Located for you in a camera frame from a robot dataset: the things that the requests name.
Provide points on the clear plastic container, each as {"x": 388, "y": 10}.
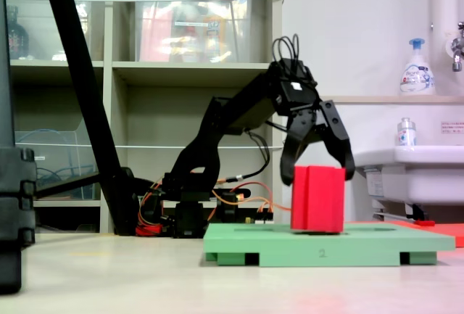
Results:
{"x": 47, "y": 38}

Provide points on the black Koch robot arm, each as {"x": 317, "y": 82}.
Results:
{"x": 250, "y": 107}

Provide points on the small red flat piece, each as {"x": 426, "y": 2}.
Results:
{"x": 425, "y": 223}

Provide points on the white sink label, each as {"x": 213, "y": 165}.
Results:
{"x": 376, "y": 183}

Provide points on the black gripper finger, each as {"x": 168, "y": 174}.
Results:
{"x": 291, "y": 151}
{"x": 339, "y": 132}

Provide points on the pink text wall sign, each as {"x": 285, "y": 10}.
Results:
{"x": 453, "y": 127}

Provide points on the orange labelled bottle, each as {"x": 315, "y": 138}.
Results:
{"x": 214, "y": 27}

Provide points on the sink mounting bracket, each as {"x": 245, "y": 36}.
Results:
{"x": 415, "y": 210}

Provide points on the clear storage bin with supplies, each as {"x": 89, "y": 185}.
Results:
{"x": 192, "y": 38}

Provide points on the pink package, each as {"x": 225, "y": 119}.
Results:
{"x": 154, "y": 38}

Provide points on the dark glass bottle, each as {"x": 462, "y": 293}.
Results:
{"x": 17, "y": 42}

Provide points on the beige shelf unit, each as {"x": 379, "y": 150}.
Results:
{"x": 192, "y": 71}

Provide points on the metal faucet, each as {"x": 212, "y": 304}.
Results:
{"x": 456, "y": 53}

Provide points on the white sink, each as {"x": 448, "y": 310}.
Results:
{"x": 417, "y": 176}

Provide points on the black camera tripod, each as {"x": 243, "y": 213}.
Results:
{"x": 72, "y": 38}

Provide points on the small clear sanitizer bottle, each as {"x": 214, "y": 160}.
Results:
{"x": 406, "y": 134}

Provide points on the white pump soap bottle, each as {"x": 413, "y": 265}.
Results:
{"x": 417, "y": 74}

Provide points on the green shape sorting board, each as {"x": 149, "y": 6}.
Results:
{"x": 253, "y": 245}

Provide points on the red cross columnar block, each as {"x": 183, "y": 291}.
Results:
{"x": 319, "y": 198}

